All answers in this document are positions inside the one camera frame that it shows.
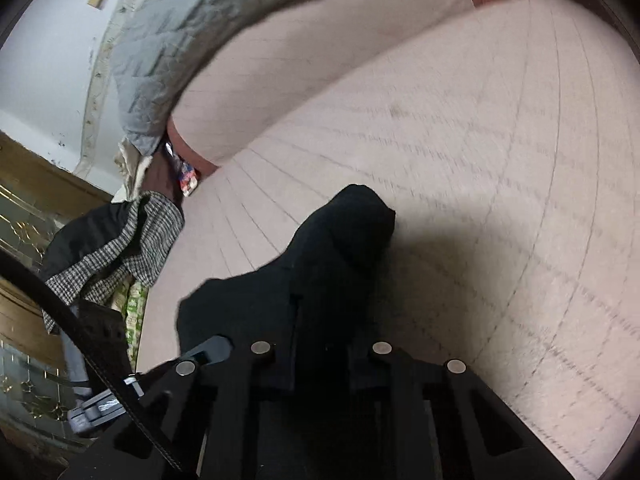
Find black pants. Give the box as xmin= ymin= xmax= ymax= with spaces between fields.
xmin=176 ymin=184 xmax=396 ymax=352

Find grey houndstooth garment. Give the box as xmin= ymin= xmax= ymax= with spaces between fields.
xmin=39 ymin=192 xmax=184 ymax=307

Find pink sofa back cushion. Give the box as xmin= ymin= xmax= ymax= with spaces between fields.
xmin=167 ymin=0 xmax=496 ymax=176

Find red blue snack packet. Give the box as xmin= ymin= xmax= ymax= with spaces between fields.
xmin=164 ymin=141 xmax=200 ymax=197

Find black cable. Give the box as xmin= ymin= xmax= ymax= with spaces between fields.
xmin=0 ymin=248 xmax=184 ymax=470

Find cream fringed cloth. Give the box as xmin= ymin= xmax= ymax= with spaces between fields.
xmin=112 ymin=139 xmax=152 ymax=203

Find green patterned cloth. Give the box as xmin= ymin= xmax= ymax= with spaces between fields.
xmin=111 ymin=276 xmax=149 ymax=370

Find grey quilted blanket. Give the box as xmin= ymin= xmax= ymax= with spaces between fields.
xmin=111 ymin=0 xmax=290 ymax=156

